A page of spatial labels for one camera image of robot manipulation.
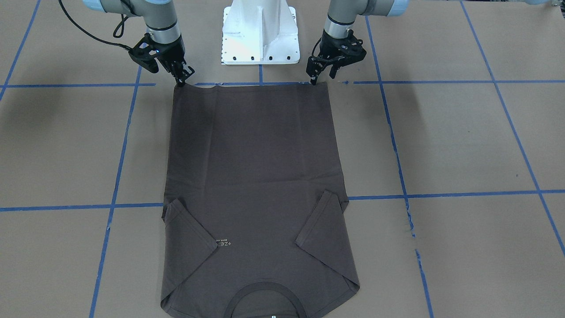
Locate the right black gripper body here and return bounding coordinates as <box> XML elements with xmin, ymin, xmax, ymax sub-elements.
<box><xmin>128</xmin><ymin>34</ymin><xmax>186</xmax><ymax>74</ymax></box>

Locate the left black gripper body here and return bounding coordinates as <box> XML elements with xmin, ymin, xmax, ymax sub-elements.
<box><xmin>306</xmin><ymin>30</ymin><xmax>367</xmax><ymax>75</ymax></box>

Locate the dark brown t-shirt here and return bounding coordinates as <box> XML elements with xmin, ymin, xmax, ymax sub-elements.
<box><xmin>161</xmin><ymin>83</ymin><xmax>360</xmax><ymax>318</ymax></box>

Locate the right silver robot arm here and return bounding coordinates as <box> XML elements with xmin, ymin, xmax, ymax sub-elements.
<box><xmin>83</xmin><ymin>0</ymin><xmax>195</xmax><ymax>87</ymax></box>

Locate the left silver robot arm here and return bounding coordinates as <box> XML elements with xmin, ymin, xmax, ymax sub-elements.
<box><xmin>305</xmin><ymin>0</ymin><xmax>409</xmax><ymax>85</ymax></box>

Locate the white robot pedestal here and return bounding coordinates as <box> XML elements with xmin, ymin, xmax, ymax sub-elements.
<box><xmin>221</xmin><ymin>0</ymin><xmax>300</xmax><ymax>65</ymax></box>

